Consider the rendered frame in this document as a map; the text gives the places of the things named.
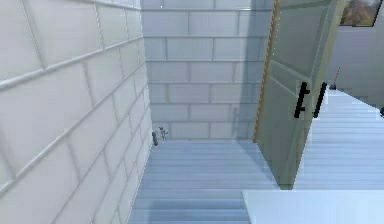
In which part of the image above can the small grey metal object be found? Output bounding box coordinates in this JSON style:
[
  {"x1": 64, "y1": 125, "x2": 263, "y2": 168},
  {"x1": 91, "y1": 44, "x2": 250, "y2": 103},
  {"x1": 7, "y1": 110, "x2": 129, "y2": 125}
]
[{"x1": 151, "y1": 126, "x2": 169, "y2": 147}]

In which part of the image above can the pale green room door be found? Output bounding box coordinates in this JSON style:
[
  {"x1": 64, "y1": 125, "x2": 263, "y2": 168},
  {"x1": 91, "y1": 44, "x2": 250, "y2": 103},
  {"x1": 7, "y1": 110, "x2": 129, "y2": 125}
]
[{"x1": 252, "y1": 0, "x2": 348, "y2": 191}]

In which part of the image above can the framed landscape picture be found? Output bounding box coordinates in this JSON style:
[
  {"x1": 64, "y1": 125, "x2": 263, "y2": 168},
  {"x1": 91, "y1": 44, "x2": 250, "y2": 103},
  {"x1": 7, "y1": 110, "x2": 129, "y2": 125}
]
[{"x1": 339, "y1": 0, "x2": 384, "y2": 28}]

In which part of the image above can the black door handle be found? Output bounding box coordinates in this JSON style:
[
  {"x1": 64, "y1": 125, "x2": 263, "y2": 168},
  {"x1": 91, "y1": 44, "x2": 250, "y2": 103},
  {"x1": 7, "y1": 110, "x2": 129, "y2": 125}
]
[
  {"x1": 293, "y1": 81, "x2": 311, "y2": 120},
  {"x1": 313, "y1": 81, "x2": 328, "y2": 119}
]

